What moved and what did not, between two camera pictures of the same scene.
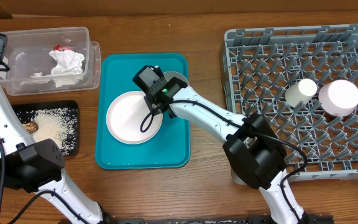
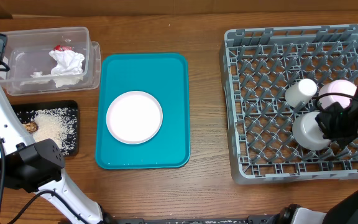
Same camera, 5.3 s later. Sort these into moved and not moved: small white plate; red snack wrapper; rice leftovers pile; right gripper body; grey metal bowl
Moved: grey metal bowl; right gripper body
Not moved: red snack wrapper; rice leftovers pile; small white plate
